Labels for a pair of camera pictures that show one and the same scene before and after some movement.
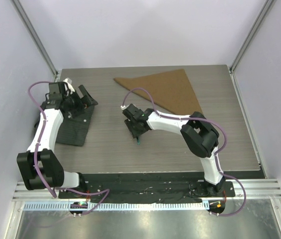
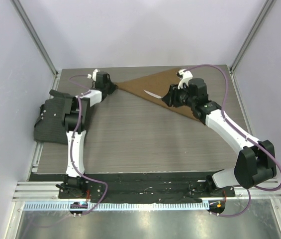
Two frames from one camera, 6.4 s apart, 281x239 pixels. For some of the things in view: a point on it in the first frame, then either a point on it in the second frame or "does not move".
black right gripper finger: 134,131 → 169,98
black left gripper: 81,105 → 113,86
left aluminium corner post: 25,19 does not move
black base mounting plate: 153,187 does not move
